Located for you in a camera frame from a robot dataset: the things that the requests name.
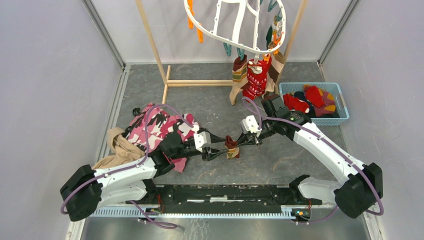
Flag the wooden hanger stand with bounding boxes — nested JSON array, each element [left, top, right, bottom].
[[135, 0, 309, 106]]

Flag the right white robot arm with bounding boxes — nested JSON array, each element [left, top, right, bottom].
[[241, 95, 385, 219]]

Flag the blue plastic basket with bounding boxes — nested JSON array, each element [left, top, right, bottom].
[[278, 82, 350, 126]]

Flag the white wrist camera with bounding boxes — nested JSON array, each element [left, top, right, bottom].
[[193, 131, 212, 153], [240, 115, 262, 136]]

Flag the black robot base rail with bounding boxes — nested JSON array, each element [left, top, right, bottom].
[[136, 184, 323, 214]]

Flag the socks pile in basket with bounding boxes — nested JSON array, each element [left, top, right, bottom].
[[282, 84, 336, 118]]

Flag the beige cloth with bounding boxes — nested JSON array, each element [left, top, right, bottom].
[[92, 127, 145, 170]]

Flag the pink camouflage cloth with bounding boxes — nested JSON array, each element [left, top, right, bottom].
[[124, 103, 201, 173]]

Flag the red patterned christmas sock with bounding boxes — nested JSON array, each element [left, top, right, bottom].
[[242, 54, 272, 100]]

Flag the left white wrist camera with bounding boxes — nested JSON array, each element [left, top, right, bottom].
[[193, 131, 212, 153]]

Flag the dark green sock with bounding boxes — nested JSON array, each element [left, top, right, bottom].
[[265, 26, 273, 49]]

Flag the white oval clip hanger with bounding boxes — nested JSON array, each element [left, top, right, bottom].
[[183, 0, 286, 57]]

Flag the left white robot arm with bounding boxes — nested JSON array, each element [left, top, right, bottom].
[[60, 130, 227, 222]]

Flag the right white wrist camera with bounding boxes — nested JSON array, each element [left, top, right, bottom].
[[240, 115, 262, 136]]

